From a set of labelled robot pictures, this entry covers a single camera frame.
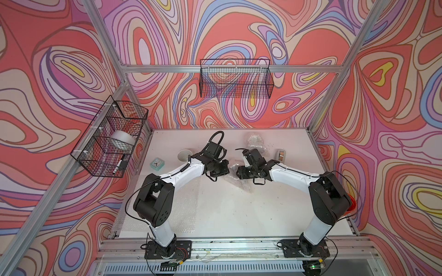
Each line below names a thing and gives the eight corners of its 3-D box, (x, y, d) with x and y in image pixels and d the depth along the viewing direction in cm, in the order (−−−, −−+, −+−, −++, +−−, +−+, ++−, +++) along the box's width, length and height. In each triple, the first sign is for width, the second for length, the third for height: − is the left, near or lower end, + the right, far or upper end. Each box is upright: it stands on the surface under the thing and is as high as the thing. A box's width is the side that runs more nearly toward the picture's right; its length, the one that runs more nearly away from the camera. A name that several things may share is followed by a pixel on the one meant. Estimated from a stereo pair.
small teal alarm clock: (150, 167, 104) (148, 164, 101) (157, 159, 107) (156, 156, 105) (158, 171, 102) (156, 168, 99) (165, 163, 105) (164, 160, 103)
